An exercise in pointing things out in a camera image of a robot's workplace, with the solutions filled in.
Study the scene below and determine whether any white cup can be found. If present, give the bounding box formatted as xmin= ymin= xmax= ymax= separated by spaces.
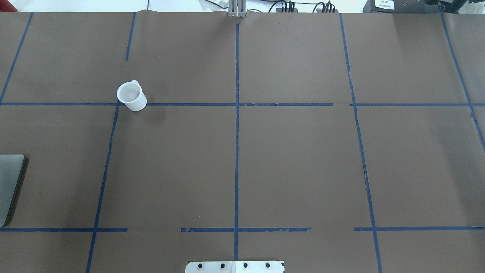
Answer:
xmin=116 ymin=80 xmax=147 ymax=111

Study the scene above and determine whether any grey closed laptop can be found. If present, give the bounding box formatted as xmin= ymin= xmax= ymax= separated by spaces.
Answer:
xmin=0 ymin=154 xmax=25 ymax=228

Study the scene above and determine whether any black desktop box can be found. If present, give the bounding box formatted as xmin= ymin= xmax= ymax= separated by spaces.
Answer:
xmin=363 ymin=0 xmax=441 ymax=14

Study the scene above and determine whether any aluminium frame post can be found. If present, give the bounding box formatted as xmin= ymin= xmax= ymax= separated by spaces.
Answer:
xmin=228 ymin=0 xmax=247 ymax=17

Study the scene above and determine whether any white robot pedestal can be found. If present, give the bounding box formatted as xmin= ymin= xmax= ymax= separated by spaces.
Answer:
xmin=185 ymin=260 xmax=285 ymax=273

